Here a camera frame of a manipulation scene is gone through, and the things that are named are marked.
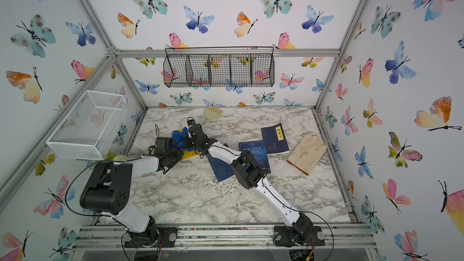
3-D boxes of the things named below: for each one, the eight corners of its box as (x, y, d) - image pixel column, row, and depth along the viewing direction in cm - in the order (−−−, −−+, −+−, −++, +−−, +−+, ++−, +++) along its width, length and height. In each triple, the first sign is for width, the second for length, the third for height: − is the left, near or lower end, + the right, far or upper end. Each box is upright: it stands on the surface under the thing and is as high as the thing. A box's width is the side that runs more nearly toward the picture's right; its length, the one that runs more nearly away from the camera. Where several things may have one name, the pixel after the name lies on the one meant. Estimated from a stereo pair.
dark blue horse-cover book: (267, 153, 101) (267, 150, 99) (260, 128, 112) (261, 125, 110) (288, 151, 102) (289, 148, 99) (280, 127, 113) (281, 123, 111)
